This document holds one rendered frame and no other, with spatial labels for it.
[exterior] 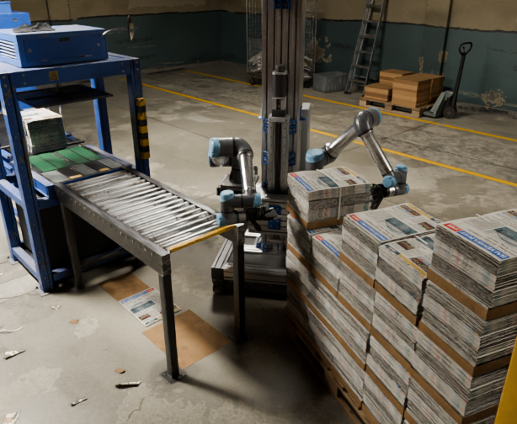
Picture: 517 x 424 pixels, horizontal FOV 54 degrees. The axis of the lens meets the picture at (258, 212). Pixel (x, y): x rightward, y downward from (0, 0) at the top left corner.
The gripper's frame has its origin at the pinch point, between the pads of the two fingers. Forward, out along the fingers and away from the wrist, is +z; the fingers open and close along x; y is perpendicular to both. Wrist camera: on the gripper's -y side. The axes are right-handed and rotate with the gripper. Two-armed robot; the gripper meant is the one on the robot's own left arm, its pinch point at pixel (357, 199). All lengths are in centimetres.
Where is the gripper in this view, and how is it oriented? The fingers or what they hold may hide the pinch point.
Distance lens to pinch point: 313.5
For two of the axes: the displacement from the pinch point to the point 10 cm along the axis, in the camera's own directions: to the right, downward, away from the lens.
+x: 3.8, 3.9, -8.4
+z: -9.3, 1.6, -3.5
